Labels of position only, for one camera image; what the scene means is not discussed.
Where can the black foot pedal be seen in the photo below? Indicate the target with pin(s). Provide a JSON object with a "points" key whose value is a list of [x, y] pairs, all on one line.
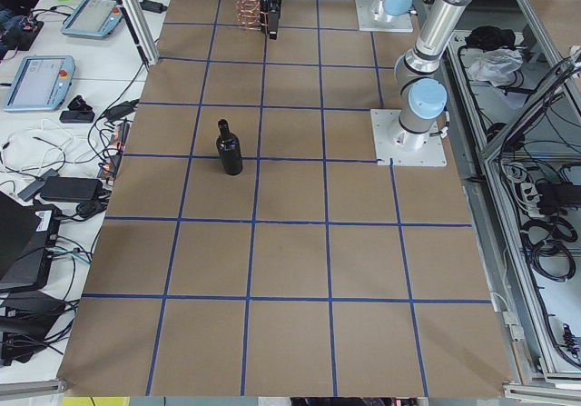
{"points": [[77, 117]]}

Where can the black laptop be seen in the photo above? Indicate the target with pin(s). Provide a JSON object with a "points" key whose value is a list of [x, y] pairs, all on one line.
{"points": [[28, 233]]}

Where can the black electronics box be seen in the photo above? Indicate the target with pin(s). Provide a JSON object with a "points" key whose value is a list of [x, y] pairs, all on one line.
{"points": [[27, 319]]}

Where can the blue teach pendant near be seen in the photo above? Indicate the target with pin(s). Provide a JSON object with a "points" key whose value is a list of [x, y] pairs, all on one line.
{"points": [[41, 83]]}

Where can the blue teach pendant far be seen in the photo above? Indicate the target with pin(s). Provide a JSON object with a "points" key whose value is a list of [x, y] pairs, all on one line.
{"points": [[93, 19]]}

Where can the black power adapter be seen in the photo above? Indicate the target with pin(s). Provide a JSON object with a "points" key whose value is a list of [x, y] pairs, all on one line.
{"points": [[70, 189]]}

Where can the aluminium frame post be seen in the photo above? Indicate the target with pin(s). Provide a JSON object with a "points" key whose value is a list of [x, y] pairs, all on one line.
{"points": [[139, 31]]}

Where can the crumpled white cloth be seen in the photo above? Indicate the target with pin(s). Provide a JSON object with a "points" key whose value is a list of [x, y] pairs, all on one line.
{"points": [[497, 67]]}

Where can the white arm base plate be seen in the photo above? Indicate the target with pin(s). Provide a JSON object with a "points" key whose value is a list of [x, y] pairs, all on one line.
{"points": [[365, 13], [396, 146]]}

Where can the copper wire wine basket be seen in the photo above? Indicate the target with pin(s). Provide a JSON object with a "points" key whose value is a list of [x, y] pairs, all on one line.
{"points": [[249, 15]]}

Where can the orange lit power strip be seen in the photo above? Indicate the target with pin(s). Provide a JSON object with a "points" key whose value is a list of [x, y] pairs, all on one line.
{"points": [[114, 152]]}

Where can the black wine bottle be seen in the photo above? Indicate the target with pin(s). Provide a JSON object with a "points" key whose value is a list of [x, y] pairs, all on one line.
{"points": [[228, 146]]}

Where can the black cloth bundle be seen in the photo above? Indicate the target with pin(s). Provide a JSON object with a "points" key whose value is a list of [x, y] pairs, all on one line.
{"points": [[491, 38]]}

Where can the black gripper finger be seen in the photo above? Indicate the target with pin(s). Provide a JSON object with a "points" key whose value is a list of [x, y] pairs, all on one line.
{"points": [[270, 17]]}

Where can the blue teach pendant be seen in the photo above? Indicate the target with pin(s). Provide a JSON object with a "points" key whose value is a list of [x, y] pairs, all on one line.
{"points": [[93, 19], [41, 83]]}

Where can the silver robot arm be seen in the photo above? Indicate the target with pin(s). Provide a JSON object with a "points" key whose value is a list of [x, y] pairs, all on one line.
{"points": [[424, 98], [385, 10]]}

